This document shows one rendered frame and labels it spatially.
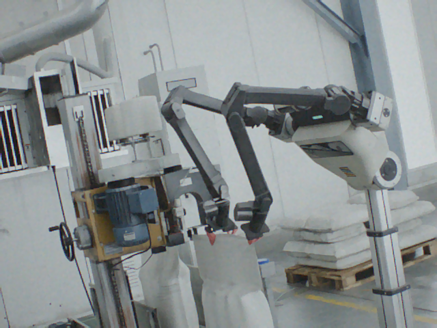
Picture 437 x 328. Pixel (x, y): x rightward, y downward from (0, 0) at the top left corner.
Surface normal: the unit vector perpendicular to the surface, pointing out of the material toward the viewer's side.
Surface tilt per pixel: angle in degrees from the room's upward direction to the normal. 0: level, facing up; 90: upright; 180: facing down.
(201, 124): 90
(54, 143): 90
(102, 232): 90
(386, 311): 90
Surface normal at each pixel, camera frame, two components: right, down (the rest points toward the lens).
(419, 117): 0.46, -0.04
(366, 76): -0.87, 0.19
